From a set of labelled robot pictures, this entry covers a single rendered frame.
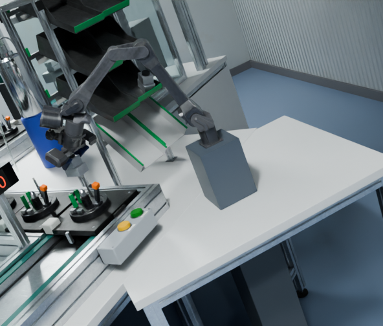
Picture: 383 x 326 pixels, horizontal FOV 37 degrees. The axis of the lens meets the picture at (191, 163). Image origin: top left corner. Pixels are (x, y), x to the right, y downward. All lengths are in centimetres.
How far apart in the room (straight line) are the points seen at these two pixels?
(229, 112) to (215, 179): 182
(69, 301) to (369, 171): 96
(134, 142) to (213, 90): 144
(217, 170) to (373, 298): 114
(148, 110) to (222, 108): 135
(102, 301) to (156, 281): 16
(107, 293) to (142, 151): 60
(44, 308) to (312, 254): 172
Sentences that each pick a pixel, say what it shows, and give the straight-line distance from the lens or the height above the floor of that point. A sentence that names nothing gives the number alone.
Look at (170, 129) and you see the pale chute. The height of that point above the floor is 103.
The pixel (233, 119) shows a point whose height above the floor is 48.
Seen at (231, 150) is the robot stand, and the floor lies 103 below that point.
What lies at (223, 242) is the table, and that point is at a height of 86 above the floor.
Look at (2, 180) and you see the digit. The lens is 187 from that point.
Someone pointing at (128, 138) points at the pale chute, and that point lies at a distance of 211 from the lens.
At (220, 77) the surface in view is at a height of 77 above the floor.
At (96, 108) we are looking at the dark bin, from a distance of 202.
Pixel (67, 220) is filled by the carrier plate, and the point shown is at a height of 97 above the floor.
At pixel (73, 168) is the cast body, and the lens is 189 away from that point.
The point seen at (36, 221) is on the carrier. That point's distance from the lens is 209.
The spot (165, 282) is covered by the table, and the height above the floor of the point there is 86.
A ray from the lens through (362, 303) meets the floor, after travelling 268.
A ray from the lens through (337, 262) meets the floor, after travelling 294.
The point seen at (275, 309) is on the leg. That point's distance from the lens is 211.
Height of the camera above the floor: 174
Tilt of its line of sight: 23 degrees down
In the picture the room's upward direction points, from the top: 21 degrees counter-clockwise
